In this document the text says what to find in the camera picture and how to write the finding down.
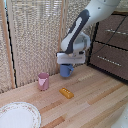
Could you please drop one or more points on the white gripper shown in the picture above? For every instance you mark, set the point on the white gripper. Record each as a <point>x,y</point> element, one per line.
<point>70,58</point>

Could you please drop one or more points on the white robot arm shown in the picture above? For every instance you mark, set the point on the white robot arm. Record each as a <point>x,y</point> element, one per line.
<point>87,16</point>

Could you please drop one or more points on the blue mug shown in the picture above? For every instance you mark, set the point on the blue mug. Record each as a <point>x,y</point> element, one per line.
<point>66,70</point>

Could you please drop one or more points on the orange rectangular bar white marks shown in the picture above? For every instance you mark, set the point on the orange rectangular bar white marks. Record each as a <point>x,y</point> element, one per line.
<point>66,92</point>

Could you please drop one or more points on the pink cup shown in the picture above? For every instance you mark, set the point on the pink cup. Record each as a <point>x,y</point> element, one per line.
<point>43,81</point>

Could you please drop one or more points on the beige woven folding screen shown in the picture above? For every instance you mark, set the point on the beige woven folding screen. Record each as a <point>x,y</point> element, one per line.
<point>36,36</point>

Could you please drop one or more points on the dark brown drawer cabinet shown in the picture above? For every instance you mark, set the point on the dark brown drawer cabinet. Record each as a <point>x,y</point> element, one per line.
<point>111,46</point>

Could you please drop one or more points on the white plate with patterned rim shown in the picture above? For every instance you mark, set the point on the white plate with patterned rim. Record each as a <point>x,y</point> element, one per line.
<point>18,116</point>

